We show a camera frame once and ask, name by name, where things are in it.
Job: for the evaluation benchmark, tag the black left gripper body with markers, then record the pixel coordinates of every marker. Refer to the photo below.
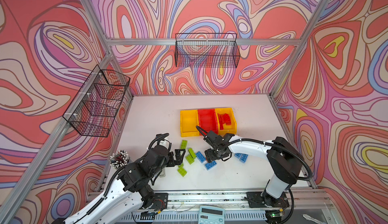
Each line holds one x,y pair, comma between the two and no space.
164,163

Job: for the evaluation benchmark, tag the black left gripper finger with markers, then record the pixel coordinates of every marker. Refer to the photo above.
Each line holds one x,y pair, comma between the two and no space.
180,154
173,162

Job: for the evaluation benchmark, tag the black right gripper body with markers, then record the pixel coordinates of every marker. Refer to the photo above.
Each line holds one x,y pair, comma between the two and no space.
214,154

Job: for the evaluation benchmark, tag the red lego brick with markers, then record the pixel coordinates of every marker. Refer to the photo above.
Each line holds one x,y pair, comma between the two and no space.
221,121
226,120

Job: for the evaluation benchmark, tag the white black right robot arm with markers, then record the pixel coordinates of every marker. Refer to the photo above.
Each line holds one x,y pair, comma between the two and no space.
287,164

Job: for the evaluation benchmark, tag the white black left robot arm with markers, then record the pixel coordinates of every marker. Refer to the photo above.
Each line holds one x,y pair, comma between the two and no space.
129,189

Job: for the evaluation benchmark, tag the green square lego brick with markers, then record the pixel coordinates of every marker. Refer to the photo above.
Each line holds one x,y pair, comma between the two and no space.
190,159

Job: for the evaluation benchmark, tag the green lego brick front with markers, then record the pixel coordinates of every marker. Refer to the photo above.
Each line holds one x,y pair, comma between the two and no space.
182,171

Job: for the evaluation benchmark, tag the grey marker pen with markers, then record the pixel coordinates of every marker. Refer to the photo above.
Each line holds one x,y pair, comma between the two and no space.
163,173

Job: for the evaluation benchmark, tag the blue lego brick right left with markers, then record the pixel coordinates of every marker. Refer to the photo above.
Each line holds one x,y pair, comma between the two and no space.
238,155

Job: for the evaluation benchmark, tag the blue lego brick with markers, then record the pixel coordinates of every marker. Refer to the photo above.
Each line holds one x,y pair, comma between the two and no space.
243,158
210,165
200,157
238,155

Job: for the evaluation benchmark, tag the blue lego brick front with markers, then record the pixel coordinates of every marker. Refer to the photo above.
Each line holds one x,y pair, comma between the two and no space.
210,165

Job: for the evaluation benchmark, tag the blue lego brick center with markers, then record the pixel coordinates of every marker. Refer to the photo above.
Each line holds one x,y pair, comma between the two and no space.
200,157

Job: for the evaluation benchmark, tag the blue lego brick right bottom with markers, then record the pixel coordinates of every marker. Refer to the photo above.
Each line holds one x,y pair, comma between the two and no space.
243,158

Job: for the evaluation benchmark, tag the yellow right plastic bin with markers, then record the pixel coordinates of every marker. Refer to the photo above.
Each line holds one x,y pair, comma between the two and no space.
227,129

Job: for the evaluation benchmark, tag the yellow plastic bin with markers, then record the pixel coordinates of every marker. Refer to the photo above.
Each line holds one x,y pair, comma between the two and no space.
188,121
227,129

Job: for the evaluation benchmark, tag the red middle plastic bin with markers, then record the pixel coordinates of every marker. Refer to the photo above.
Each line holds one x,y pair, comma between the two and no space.
208,120

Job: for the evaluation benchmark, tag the yellow left plastic bin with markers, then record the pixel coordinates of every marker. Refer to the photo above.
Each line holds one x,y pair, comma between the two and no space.
188,121

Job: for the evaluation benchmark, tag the light blue calculator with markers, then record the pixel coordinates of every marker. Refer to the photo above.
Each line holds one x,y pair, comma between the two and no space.
211,215

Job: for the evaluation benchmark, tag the black wire basket left wall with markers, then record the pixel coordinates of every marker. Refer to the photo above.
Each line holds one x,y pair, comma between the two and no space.
101,96

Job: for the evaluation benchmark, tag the black wire basket wall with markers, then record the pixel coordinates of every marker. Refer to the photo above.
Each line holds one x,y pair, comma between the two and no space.
101,96
206,50

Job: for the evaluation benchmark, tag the black wire basket back wall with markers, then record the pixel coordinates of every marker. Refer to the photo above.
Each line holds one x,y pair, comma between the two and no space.
206,50

